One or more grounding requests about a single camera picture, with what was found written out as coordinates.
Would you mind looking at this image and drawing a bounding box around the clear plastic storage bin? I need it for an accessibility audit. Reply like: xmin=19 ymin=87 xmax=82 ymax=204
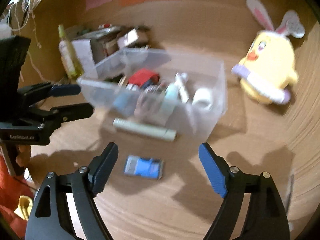
xmin=77 ymin=48 xmax=227 ymax=140

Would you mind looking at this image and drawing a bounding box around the green spray bottle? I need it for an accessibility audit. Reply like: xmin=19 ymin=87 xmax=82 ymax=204
xmin=58 ymin=24 xmax=84 ymax=80

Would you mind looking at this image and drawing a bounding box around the red foil packet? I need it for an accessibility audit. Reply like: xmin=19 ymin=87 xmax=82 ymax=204
xmin=128 ymin=68 xmax=161 ymax=89

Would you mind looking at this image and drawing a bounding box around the red white marker pen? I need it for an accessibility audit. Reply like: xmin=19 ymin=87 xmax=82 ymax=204
xmin=98 ymin=24 xmax=112 ymax=29

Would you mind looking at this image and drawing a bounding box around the yellow chick bunny plush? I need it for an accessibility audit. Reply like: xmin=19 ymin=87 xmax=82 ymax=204
xmin=232 ymin=0 xmax=305 ymax=105

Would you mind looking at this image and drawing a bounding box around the small pink-white cardboard box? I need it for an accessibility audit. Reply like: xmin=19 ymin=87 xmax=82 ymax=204
xmin=117 ymin=28 xmax=149 ymax=50

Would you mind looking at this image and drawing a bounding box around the light blue tape roll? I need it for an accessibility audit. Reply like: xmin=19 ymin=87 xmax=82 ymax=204
xmin=113 ymin=94 xmax=138 ymax=117

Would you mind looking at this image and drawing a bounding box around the pale green tube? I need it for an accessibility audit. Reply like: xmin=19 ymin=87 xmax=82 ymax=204
xmin=113 ymin=118 xmax=177 ymax=141

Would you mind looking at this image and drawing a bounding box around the person's left hand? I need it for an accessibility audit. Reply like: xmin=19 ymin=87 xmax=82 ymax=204
xmin=16 ymin=145 xmax=31 ymax=167

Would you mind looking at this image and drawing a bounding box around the blue Max staples box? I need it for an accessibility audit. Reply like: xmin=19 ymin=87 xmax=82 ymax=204
xmin=123 ymin=155 xmax=164 ymax=180

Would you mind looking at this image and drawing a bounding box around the white roll in bin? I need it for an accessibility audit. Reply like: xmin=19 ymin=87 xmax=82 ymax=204
xmin=192 ymin=87 xmax=214 ymax=110

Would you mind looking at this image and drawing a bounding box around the white open cardboard box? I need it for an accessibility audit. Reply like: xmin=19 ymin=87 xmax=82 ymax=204
xmin=72 ymin=39 xmax=105 ymax=79

